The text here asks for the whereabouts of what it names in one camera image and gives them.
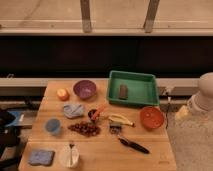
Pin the blue sponge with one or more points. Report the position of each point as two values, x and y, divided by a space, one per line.
41 157

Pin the black bag on floor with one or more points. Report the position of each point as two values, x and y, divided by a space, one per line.
8 138

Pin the blue grey crumpled cloth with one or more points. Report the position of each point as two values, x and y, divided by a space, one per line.
72 111

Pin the wooden table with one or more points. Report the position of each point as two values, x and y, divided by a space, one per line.
103 152

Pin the black handled knife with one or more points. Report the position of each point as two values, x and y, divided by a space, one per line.
134 145

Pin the metal fork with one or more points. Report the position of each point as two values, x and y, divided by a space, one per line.
71 145

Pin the blue plastic cup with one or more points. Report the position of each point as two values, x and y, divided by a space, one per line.
53 126

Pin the purple bowl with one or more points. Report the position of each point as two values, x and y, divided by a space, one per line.
85 89

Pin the bunch of dark grapes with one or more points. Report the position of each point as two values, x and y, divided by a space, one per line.
85 128

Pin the yellow banana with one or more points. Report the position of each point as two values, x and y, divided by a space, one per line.
121 119

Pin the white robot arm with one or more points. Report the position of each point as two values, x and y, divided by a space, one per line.
202 101

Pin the red orange bowl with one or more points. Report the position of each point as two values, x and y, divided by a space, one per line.
151 117

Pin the orange apple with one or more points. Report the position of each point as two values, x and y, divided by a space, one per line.
62 94

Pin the small grey metal clip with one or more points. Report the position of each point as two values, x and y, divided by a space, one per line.
115 127

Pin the orange handled small scoop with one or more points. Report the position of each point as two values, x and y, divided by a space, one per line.
94 113

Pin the brown block in tray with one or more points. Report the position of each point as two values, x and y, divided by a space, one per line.
123 92

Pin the green plastic tray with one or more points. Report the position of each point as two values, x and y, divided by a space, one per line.
141 89

